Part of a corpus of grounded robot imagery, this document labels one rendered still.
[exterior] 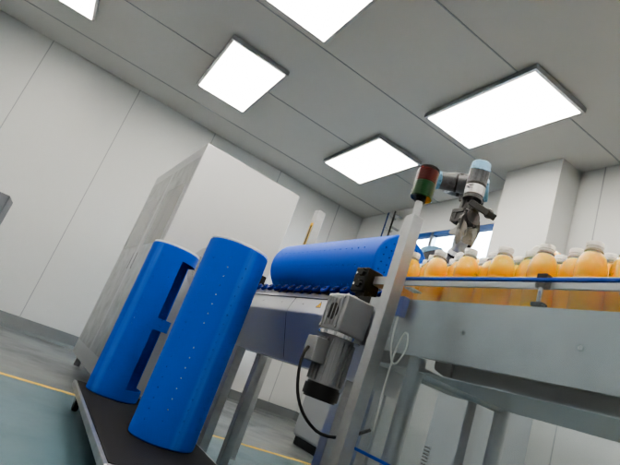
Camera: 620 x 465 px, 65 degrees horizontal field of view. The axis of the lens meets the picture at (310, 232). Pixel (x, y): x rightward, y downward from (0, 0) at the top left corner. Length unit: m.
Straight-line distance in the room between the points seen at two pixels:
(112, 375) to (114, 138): 4.57
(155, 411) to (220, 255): 0.68
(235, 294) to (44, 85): 5.38
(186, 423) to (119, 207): 4.94
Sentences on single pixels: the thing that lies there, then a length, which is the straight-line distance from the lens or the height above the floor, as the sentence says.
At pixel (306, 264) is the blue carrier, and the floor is 1.07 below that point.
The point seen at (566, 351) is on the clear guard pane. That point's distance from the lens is 1.11.
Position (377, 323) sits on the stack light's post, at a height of 0.77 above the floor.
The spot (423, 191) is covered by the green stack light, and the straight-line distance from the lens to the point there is 1.42.
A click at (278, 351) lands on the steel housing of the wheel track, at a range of 2.32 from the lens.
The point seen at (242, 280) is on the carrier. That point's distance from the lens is 2.15.
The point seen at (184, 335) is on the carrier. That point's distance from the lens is 2.13.
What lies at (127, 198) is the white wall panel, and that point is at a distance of 6.84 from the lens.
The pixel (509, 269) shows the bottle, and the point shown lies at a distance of 1.40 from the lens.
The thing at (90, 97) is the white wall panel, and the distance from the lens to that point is 7.12.
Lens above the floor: 0.56
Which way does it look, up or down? 16 degrees up
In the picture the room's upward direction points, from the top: 20 degrees clockwise
